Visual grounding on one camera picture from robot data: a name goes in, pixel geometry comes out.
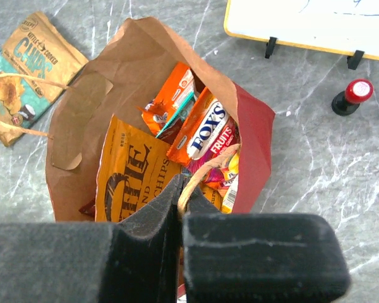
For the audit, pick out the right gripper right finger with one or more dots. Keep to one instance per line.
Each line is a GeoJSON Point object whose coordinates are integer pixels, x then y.
{"type": "Point", "coordinates": [250, 257]}

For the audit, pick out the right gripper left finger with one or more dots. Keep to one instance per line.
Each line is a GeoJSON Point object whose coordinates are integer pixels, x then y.
{"type": "Point", "coordinates": [135, 260]}

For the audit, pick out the orange chips bag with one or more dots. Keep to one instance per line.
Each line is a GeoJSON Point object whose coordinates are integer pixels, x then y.
{"type": "Point", "coordinates": [136, 182]}

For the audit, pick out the orange Fox's fruits bag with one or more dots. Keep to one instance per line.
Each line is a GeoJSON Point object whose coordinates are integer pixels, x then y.
{"type": "Point", "coordinates": [207, 132]}

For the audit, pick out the teal Fox's candy bag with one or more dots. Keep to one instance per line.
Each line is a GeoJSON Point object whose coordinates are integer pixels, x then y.
{"type": "Point", "coordinates": [179, 114]}

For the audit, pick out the orange snack packet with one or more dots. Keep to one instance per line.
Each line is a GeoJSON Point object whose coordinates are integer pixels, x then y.
{"type": "Point", "coordinates": [173, 93]}

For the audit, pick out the red paper bag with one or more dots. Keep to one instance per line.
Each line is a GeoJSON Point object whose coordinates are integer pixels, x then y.
{"type": "Point", "coordinates": [126, 75]}

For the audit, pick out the kraft kettle chips bag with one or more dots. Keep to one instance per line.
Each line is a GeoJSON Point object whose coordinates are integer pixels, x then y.
{"type": "Point", "coordinates": [36, 64]}

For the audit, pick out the yellow snack packet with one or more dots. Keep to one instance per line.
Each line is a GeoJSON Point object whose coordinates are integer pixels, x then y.
{"type": "Point", "coordinates": [230, 169]}

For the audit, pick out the small whiteboard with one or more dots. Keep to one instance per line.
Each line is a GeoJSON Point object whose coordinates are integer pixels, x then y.
{"type": "Point", "coordinates": [346, 27]}

